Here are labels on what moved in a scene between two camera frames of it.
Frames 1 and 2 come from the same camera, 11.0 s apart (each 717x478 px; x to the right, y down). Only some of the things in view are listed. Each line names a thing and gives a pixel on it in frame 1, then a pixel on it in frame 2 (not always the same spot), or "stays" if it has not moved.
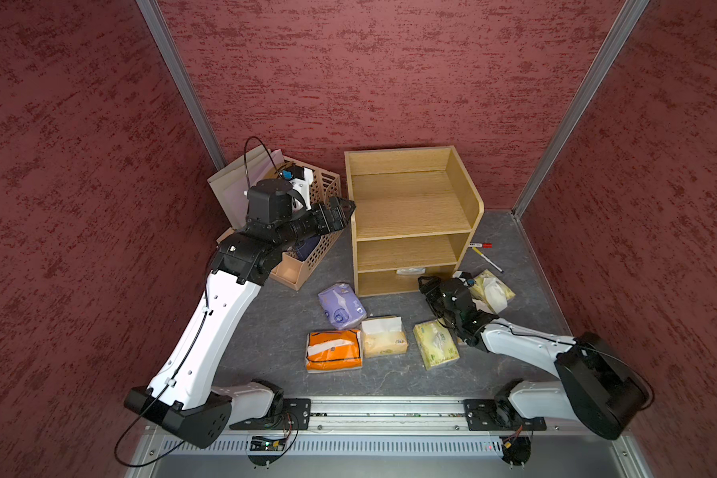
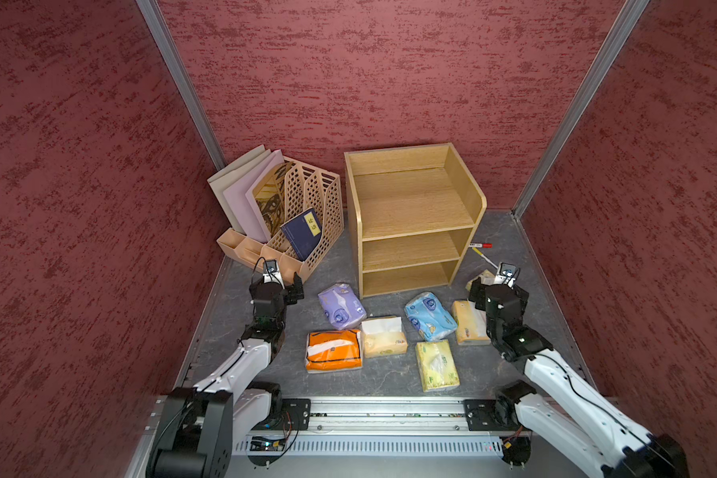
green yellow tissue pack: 435,344 to 436,365
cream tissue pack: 382,336 stays
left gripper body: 316,223 to 293,293
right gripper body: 449,315 to 477,291
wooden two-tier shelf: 415,208 stays
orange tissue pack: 334,351 stays
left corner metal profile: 154,19 stays
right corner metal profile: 620,29 stays
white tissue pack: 343,306 stays
